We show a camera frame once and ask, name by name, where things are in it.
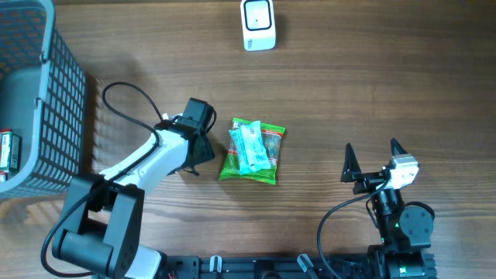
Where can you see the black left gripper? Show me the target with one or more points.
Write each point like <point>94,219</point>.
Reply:
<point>207,154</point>

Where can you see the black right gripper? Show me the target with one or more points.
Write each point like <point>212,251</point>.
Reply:
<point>368,180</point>

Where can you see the green snack bag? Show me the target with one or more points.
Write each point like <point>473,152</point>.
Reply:
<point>272,136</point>

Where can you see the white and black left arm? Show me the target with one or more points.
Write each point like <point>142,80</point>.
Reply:
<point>99,227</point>

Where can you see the white barcode scanner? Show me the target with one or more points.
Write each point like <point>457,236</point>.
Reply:
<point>258,24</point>

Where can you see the dark grey plastic basket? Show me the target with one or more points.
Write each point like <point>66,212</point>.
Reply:
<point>43,100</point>

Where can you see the green white box in basket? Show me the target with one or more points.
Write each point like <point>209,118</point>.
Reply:
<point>15,155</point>

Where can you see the red white box in basket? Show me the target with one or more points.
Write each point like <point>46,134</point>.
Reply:
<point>3,131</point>

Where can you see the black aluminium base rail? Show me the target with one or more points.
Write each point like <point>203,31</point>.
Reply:
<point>355,265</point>

